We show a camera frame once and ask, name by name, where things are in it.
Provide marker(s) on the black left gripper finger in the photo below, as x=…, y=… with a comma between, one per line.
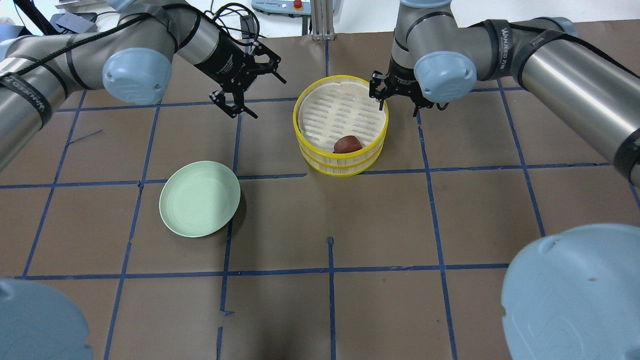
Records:
x=266, y=81
x=219, y=99

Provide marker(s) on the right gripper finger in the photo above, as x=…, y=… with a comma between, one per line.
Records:
x=377, y=94
x=417, y=102

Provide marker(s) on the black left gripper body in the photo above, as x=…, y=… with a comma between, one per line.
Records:
x=219, y=61

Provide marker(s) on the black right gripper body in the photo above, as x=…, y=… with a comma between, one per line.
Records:
x=400, y=85

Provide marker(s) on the yellow bamboo steamer basket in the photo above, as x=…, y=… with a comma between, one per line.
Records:
x=331, y=108

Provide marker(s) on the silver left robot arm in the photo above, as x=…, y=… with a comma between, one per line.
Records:
x=131, y=61

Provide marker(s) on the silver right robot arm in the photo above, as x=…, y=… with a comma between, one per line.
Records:
x=434, y=61

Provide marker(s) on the pale green round plate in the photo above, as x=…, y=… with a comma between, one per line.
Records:
x=199, y=199

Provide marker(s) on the aluminium frame post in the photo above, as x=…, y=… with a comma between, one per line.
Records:
x=321, y=13

